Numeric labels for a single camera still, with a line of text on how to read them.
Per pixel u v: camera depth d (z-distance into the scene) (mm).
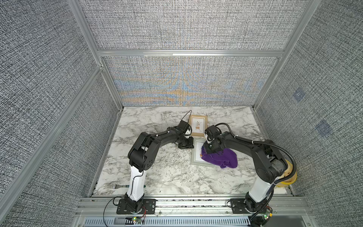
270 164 481
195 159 897
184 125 805
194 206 747
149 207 727
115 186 797
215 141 690
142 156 538
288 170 827
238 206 730
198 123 1076
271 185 531
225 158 867
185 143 850
